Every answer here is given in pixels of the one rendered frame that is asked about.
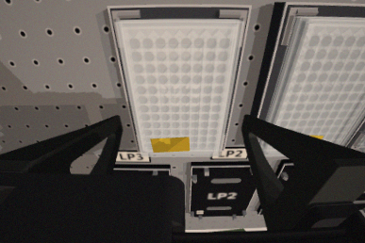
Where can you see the grey perforated base plate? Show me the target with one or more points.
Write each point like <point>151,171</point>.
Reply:
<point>59,72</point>

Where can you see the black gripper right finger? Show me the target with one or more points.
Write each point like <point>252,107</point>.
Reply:
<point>324,172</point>

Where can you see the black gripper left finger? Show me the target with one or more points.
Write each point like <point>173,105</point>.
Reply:
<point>55,155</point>

